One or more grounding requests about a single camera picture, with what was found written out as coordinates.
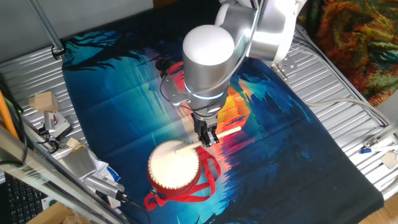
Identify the orange pole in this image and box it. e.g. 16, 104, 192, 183
0, 90, 19, 140

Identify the silver metal bracket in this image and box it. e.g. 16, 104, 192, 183
362, 124, 398, 149

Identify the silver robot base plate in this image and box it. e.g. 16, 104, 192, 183
270, 55, 298, 82

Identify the brown cardboard box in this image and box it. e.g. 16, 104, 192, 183
26, 202, 91, 224

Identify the orange green patterned cloth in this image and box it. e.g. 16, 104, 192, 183
297, 0, 398, 107

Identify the red drum strap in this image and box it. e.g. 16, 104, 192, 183
142, 146, 222, 212

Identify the large wooden block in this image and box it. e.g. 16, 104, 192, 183
28, 91, 59, 114

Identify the red drum with white skin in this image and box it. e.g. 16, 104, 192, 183
146, 139, 203, 197

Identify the grey metal pole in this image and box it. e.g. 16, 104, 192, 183
27, 0, 66, 59

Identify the thick grey cable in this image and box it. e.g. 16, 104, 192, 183
306, 98, 394, 126

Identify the colourful landscape print cloth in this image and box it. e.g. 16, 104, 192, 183
61, 6, 385, 224

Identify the aluminium frame bar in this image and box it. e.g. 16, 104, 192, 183
0, 124, 129, 224

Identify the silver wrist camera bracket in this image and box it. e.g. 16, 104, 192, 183
160, 74, 191, 109

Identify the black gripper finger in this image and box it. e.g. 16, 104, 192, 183
206, 128, 221, 147
198, 129, 208, 147

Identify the black keyboard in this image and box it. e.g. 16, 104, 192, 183
0, 172, 48, 224

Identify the grey box with red button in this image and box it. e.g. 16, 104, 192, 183
43, 110, 72, 138

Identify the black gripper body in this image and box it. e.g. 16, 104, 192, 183
191, 110, 223, 134

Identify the grey box with green button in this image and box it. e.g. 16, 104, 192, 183
40, 195, 60, 213

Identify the blue capped wire terminal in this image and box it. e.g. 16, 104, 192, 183
360, 145, 398, 156

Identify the white and blue plastic bag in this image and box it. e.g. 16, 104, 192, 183
92, 157, 123, 188

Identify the pale wooden drumstick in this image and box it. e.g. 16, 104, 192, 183
174, 126, 243, 154

